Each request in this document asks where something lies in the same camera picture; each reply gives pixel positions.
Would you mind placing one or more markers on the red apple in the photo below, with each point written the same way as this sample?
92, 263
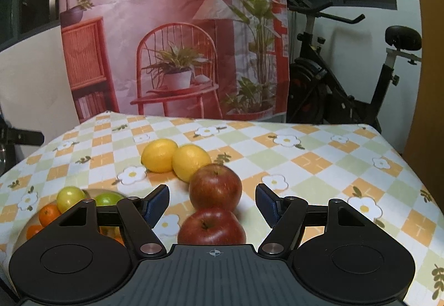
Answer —
211, 228
215, 186

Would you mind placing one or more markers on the cream ceramic bowl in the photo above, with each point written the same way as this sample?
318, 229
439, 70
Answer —
20, 240

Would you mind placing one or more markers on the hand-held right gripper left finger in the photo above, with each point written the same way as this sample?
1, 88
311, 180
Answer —
158, 203

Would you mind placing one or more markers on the yellow-green apple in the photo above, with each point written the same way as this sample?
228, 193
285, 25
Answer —
71, 198

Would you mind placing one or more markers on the wooden door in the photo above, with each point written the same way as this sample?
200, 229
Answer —
430, 66

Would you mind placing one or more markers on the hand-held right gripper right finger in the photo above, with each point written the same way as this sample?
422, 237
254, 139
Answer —
267, 203

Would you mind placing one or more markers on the bright green apple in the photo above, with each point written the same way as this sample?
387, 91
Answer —
109, 199

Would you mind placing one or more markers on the black exercise bike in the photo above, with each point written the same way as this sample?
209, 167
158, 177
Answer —
312, 77

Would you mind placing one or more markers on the yellow lemon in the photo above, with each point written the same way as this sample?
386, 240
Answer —
190, 162
159, 155

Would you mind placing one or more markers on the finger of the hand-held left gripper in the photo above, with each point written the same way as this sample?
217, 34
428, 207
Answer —
27, 137

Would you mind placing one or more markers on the checkered flower tablecloth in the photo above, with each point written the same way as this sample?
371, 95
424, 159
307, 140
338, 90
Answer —
312, 160

